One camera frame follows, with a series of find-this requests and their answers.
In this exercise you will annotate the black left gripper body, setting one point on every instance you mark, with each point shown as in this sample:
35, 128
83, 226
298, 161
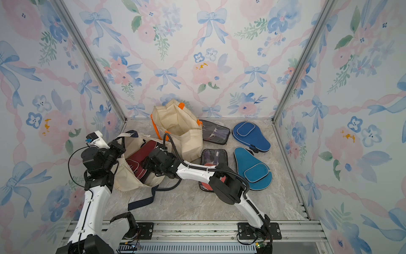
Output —
113, 155

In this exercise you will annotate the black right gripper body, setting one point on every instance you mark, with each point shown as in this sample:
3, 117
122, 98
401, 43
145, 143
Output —
151, 162

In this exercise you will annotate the canvas bag navy handles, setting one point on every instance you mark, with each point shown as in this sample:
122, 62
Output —
131, 174

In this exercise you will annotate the canvas bag orange handles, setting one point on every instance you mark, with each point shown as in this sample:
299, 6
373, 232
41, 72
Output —
182, 125

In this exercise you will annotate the clear case red paddle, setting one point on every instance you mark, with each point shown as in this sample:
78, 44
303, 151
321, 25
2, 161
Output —
212, 157

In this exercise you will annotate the black paddle case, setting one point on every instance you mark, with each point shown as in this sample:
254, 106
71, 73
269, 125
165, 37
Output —
215, 133

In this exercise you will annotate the blue paddle case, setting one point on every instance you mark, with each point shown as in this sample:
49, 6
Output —
249, 134

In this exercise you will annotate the teal paddle case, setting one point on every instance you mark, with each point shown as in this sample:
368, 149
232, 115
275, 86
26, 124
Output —
257, 173

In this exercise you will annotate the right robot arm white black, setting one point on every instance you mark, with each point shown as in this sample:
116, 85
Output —
229, 187

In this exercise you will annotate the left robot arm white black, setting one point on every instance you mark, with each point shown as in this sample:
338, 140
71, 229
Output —
89, 236

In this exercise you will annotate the red pouch in bag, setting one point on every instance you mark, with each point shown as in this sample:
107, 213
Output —
135, 160

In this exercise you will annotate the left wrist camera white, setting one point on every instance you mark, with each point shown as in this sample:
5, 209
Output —
96, 139

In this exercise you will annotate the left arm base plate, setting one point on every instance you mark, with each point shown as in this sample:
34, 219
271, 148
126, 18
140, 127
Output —
140, 231

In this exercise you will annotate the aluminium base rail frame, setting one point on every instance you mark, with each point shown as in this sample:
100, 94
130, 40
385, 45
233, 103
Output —
225, 237

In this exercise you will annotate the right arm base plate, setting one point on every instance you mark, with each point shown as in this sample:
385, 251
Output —
253, 230

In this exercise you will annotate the aluminium corner post left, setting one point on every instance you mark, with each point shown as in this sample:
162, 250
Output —
63, 12

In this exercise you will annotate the aluminium corner post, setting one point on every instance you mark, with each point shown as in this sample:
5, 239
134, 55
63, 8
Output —
63, 12
307, 51

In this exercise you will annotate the aluminium corner post right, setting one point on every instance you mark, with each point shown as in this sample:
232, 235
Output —
307, 51

